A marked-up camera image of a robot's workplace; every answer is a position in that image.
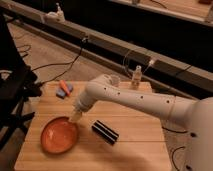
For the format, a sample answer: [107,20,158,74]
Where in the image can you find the orange ceramic bowl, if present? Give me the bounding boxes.
[40,117,78,154]

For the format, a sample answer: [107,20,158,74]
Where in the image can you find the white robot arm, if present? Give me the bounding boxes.
[70,74,213,171]

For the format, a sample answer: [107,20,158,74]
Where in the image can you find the orange carrot toy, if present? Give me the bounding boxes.
[59,80,70,96]

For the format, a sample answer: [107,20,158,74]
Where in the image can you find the black striped rectangular box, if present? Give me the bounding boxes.
[92,120,119,145]

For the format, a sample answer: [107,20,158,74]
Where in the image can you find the translucent plastic cup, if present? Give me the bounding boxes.
[110,75,120,86]

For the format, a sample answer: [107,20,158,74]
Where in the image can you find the black chair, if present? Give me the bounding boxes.
[0,12,42,150]

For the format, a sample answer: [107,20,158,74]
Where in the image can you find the small clear spray bottle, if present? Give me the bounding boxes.
[131,65,142,90]

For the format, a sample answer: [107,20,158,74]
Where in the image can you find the black cable on floor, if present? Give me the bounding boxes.
[31,35,90,85]

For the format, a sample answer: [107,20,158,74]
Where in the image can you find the long metal rail beam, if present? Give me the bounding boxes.
[0,0,213,98]

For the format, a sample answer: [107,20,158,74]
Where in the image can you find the black cables by robot base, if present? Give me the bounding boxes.
[162,126,188,171]

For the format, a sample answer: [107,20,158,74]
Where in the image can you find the white clamp on rail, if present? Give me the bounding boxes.
[45,4,65,22]

